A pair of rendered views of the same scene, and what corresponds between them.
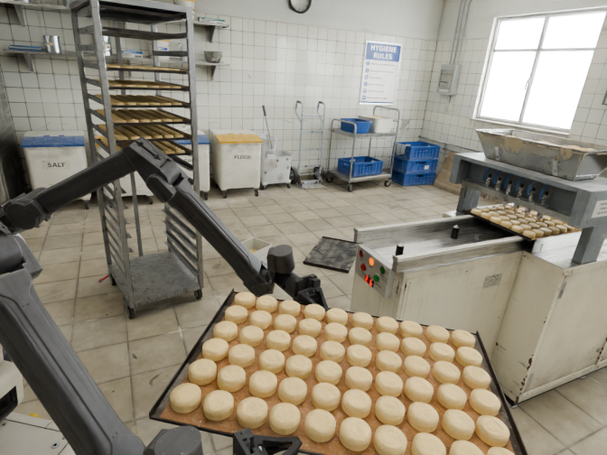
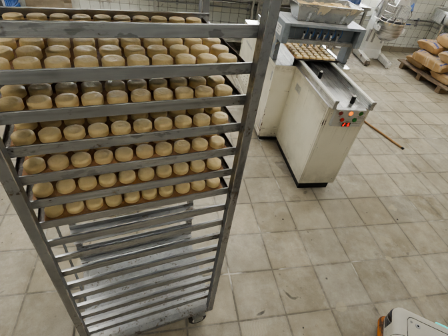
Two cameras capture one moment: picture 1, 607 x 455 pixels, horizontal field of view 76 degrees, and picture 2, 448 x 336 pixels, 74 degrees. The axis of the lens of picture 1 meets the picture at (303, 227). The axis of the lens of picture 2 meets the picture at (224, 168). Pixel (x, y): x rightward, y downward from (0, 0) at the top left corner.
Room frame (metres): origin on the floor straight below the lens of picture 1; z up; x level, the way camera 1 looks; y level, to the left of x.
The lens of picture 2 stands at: (1.93, 1.77, 1.80)
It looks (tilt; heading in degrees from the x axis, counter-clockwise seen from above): 41 degrees down; 281
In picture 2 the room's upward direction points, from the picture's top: 9 degrees clockwise
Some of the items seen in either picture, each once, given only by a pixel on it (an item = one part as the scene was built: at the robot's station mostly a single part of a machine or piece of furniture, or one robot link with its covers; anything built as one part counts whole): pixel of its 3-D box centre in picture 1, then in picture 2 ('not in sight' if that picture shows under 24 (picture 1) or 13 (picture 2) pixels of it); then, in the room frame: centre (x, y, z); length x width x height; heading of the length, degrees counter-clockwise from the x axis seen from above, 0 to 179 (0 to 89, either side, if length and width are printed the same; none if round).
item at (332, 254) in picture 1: (333, 253); not in sight; (3.21, -0.29, 0.01); 0.60 x 0.40 x 0.03; 163
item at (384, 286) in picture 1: (373, 270); (347, 117); (1.49, -0.31, 0.77); 0.24 x 0.04 x 0.14; 26
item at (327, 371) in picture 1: (328, 372); not in sight; (0.58, -0.07, 1.02); 0.05 x 0.05 x 0.02
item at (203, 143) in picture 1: (183, 165); not in sight; (4.65, 1.51, 0.38); 0.64 x 0.54 x 0.77; 26
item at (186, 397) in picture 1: (185, 397); not in sight; (0.49, 0.18, 1.02); 0.05 x 0.05 x 0.02
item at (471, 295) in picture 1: (425, 315); (314, 126); (1.65, -0.64, 0.45); 0.70 x 0.34 x 0.90; 116
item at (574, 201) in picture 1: (525, 200); (313, 41); (1.87, -1.10, 1.01); 0.72 x 0.33 x 0.34; 26
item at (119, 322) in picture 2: (122, 268); (152, 311); (2.28, 1.20, 0.24); 0.64 x 0.03 x 0.03; 38
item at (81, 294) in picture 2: (116, 218); (149, 274); (2.28, 1.20, 0.60); 0.64 x 0.03 x 0.03; 38
